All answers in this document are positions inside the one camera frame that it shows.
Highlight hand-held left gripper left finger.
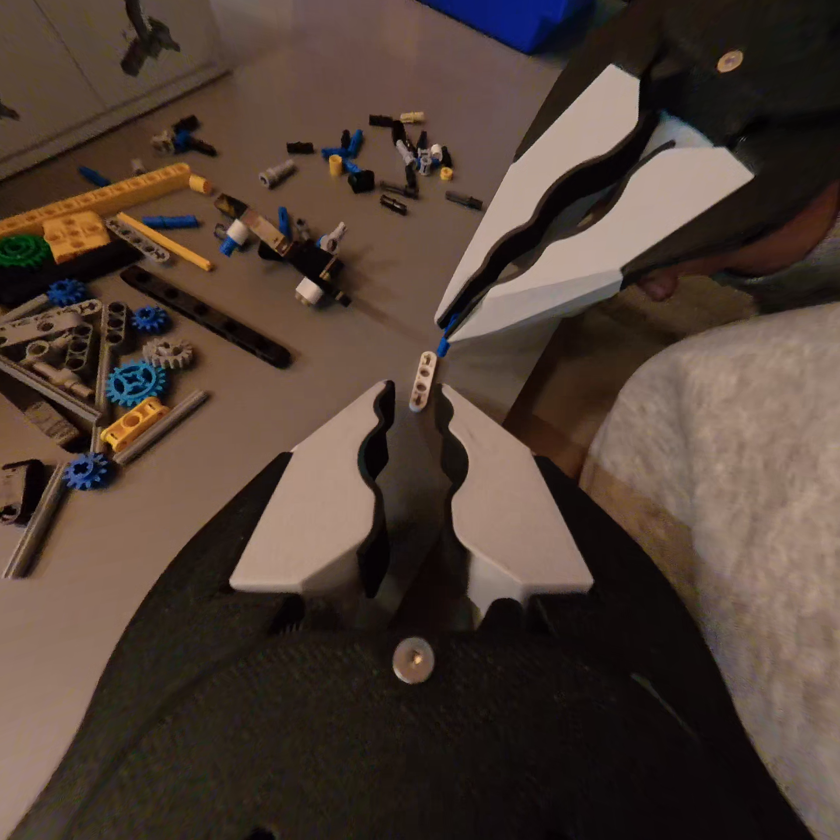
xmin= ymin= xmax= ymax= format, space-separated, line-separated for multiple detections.
xmin=228 ymin=379 xmax=396 ymax=599

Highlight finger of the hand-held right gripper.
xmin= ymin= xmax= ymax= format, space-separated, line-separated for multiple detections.
xmin=445 ymin=112 xmax=756 ymax=345
xmin=435 ymin=62 xmax=660 ymax=329

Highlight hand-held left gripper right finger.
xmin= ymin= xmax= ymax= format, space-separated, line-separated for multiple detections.
xmin=435 ymin=382 xmax=595 ymax=627

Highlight small light grey lego liftarm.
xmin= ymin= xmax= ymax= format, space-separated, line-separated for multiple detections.
xmin=408 ymin=351 xmax=439 ymax=413

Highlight person's right forearm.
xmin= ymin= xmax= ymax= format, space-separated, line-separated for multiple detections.
xmin=722 ymin=220 xmax=840 ymax=316

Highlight yellow lego connector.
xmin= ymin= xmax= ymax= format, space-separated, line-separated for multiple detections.
xmin=100 ymin=397 xmax=172 ymax=452

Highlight scattered small lego pins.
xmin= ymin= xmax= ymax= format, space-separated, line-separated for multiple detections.
xmin=286 ymin=110 xmax=485 ymax=217

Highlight grey lego gear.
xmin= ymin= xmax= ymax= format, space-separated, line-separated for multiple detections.
xmin=142 ymin=336 xmax=195 ymax=371

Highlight large blue lego gear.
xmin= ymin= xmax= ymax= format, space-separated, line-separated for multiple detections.
xmin=105 ymin=361 xmax=168 ymax=408

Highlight long black lego beam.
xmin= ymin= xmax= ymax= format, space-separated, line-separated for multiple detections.
xmin=120 ymin=264 xmax=294 ymax=370

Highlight long grey lego axle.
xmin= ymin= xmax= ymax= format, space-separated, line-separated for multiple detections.
xmin=0 ymin=357 xmax=105 ymax=424
xmin=88 ymin=325 xmax=116 ymax=455

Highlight dark grey lego beam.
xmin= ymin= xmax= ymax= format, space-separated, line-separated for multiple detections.
xmin=104 ymin=301 xmax=135 ymax=349
xmin=62 ymin=322 xmax=99 ymax=378

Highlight grey lego tee connector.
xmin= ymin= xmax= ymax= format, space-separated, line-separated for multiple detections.
xmin=18 ymin=341 xmax=96 ymax=401

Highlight black lego piece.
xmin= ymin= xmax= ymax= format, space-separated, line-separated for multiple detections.
xmin=0 ymin=459 xmax=50 ymax=527

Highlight yellow lego axle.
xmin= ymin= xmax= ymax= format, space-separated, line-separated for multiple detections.
xmin=115 ymin=211 xmax=216 ymax=273

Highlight thin grey lego liftarm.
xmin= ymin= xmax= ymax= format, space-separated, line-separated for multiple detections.
xmin=105 ymin=217 xmax=175 ymax=265

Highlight long light grey lego liftarm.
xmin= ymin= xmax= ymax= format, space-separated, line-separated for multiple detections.
xmin=0 ymin=298 xmax=105 ymax=347

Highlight thick black lego beam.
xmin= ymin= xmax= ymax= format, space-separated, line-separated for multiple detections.
xmin=0 ymin=239 xmax=142 ymax=309

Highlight long yellow lego beam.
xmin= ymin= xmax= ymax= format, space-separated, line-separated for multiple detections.
xmin=0 ymin=163 xmax=193 ymax=238

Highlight small black blue lego assembly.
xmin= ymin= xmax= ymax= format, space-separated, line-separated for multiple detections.
xmin=151 ymin=115 xmax=219 ymax=158

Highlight green lego gear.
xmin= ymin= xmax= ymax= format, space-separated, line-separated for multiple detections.
xmin=0 ymin=234 xmax=56 ymax=271

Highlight lego instruction booklet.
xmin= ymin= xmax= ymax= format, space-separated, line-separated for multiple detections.
xmin=0 ymin=0 xmax=231 ymax=181

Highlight person's right hand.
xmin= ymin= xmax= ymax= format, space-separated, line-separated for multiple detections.
xmin=640 ymin=193 xmax=840 ymax=303

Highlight blue plastic bin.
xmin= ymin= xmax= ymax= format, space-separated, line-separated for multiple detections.
xmin=420 ymin=0 xmax=595 ymax=55

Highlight person's grey sweater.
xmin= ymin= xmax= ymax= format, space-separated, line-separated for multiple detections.
xmin=581 ymin=305 xmax=840 ymax=840

